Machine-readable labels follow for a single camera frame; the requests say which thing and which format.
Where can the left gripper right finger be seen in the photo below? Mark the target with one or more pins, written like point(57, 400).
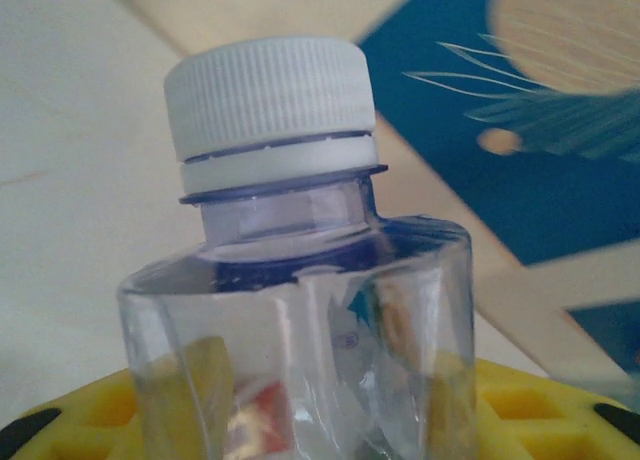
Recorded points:
point(550, 420)

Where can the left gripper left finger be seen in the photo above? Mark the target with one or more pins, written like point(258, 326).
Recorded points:
point(75, 425)

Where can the small clear bottle white cap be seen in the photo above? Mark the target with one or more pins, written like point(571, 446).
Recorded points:
point(270, 105)

